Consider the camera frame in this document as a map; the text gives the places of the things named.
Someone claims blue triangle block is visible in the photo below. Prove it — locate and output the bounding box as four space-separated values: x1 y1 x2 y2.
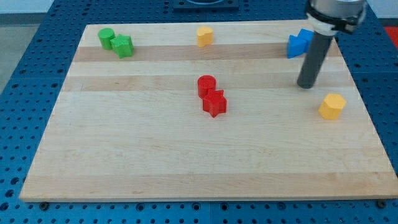
287 35 307 58

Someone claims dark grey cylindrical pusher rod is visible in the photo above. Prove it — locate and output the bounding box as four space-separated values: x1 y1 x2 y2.
297 32 333 89

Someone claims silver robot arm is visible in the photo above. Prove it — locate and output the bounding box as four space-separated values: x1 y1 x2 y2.
297 0 368 89

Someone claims red cylinder block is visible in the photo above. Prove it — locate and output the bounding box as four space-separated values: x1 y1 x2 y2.
197 75 216 98

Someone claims wooden board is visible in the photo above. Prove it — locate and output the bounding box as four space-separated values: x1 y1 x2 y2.
20 20 397 202

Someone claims green cylinder block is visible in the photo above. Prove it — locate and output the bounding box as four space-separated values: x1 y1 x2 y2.
98 28 115 50

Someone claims green star block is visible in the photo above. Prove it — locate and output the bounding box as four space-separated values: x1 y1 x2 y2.
110 34 134 58

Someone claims yellow heart block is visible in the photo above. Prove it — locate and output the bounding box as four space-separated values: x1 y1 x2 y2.
197 26 213 47

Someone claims blue cube block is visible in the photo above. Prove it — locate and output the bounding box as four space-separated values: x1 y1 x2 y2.
297 29 314 53

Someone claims red star block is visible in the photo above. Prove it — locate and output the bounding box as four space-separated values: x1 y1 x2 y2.
202 90 227 118

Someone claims yellow hexagon block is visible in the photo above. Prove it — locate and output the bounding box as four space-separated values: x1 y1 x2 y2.
318 93 347 120

